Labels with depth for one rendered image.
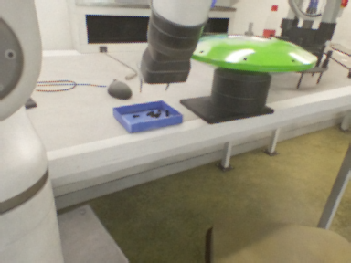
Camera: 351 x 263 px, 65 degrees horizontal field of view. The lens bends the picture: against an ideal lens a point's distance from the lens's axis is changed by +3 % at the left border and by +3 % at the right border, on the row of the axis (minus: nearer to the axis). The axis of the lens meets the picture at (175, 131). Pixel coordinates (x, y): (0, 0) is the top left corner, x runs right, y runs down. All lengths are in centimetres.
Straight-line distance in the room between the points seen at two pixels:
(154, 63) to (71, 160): 22
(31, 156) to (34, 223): 6
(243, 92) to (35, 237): 53
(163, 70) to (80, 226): 27
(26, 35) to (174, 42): 22
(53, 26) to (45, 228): 120
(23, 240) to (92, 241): 18
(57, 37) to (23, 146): 119
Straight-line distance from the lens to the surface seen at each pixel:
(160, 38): 38
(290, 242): 82
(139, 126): 56
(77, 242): 44
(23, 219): 26
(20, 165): 24
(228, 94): 67
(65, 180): 60
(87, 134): 57
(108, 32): 147
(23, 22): 19
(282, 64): 59
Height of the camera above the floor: 117
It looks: 27 degrees down
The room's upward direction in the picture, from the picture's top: 4 degrees clockwise
